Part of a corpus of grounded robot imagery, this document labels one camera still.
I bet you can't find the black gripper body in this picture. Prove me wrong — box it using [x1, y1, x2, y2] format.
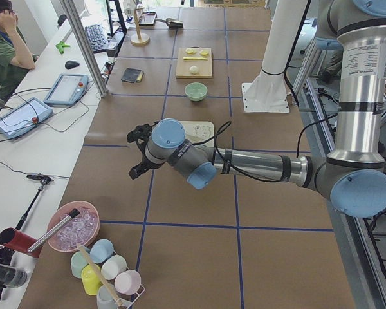
[127, 122, 163, 170]

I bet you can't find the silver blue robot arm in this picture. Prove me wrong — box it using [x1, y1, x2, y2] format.
[127, 1, 386, 218]

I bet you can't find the light green bowl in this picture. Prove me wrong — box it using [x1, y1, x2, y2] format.
[185, 82, 208, 102]

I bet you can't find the pink bowl with ice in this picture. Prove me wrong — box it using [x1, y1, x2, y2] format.
[48, 201, 100, 252]

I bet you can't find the white steamed bun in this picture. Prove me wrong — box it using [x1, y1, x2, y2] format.
[189, 66, 199, 75]

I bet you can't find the white bear tray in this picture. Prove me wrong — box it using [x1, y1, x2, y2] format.
[180, 120, 215, 147]

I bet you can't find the grey folded cloth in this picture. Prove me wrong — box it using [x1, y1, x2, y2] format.
[121, 68, 144, 83]

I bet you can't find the metal tube tool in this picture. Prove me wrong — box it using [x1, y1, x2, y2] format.
[27, 208, 80, 253]

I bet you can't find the blue cup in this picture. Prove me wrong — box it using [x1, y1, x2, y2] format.
[89, 239, 114, 264]

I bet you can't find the far teach pendant tablet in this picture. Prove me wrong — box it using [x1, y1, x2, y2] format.
[43, 73, 89, 106]

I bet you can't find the teach pendant tablet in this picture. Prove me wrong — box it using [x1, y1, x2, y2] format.
[43, 73, 89, 106]
[0, 97, 53, 139]

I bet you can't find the yellow plastic knife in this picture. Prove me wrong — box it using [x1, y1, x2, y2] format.
[182, 57, 209, 61]

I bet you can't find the wooden cutting board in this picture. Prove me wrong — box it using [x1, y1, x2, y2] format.
[176, 47, 213, 79]

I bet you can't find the black selfie stick tripod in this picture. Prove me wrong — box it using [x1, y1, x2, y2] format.
[15, 173, 53, 230]

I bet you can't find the white cup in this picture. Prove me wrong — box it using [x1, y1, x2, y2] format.
[101, 254, 127, 280]

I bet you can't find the wooden mug tree stand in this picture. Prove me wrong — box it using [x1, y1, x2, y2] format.
[130, 4, 150, 46]

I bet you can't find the lemon slice upper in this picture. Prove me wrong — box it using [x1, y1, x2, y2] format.
[185, 48, 196, 55]

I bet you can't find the black computer mouse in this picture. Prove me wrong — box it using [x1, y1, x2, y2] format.
[64, 60, 80, 70]

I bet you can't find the black keyboard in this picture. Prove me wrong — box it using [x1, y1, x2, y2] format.
[84, 24, 109, 53]

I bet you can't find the green cup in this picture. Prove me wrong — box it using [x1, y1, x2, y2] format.
[70, 251, 88, 279]

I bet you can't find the wooden stick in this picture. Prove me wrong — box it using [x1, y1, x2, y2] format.
[77, 245, 125, 308]

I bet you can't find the pink cup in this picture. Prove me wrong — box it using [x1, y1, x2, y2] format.
[114, 270, 142, 295]

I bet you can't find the yellow cup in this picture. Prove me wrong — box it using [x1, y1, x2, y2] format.
[81, 265, 103, 296]

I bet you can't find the metal scoop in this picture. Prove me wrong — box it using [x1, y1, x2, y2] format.
[155, 18, 183, 29]

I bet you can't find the near teach pendant tablet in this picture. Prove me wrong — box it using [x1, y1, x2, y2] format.
[0, 97, 53, 139]

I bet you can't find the black glass rack tray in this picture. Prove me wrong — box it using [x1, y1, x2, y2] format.
[139, 12, 157, 26]

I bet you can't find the green clamp tool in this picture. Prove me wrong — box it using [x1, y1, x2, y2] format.
[55, 41, 71, 55]

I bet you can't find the grey cup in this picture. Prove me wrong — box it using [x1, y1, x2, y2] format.
[96, 285, 118, 309]

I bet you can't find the red cylinder cup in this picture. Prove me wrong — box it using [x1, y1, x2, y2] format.
[0, 227, 41, 258]

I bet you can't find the person in green shirt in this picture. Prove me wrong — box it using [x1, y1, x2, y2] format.
[0, 1, 39, 101]

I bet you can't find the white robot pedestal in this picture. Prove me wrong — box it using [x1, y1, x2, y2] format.
[242, 0, 310, 113]

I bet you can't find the aluminium frame post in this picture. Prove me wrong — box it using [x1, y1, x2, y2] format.
[60, 0, 108, 98]

